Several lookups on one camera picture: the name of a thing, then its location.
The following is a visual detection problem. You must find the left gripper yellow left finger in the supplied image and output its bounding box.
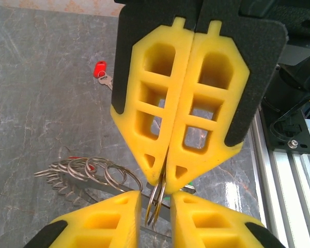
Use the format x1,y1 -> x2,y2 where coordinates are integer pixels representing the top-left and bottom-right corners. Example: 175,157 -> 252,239
23,190 -> 142,248

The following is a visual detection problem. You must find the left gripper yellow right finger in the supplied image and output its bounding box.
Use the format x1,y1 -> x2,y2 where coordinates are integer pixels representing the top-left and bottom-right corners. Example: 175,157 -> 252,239
169,192 -> 287,248

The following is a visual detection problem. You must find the metal keyring disc with rings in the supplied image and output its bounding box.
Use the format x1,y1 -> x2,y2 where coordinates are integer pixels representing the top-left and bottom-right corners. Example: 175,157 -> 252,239
33,156 -> 176,241

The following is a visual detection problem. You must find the red tag key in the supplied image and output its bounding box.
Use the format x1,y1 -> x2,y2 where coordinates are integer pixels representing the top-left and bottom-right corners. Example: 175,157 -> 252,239
92,60 -> 114,91
67,156 -> 97,173

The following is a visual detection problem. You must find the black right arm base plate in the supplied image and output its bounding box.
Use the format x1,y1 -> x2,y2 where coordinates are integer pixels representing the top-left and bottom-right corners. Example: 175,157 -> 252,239
263,111 -> 310,154

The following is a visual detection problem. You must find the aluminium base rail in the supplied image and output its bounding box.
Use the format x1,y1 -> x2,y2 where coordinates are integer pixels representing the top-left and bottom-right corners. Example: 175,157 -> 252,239
250,113 -> 310,248

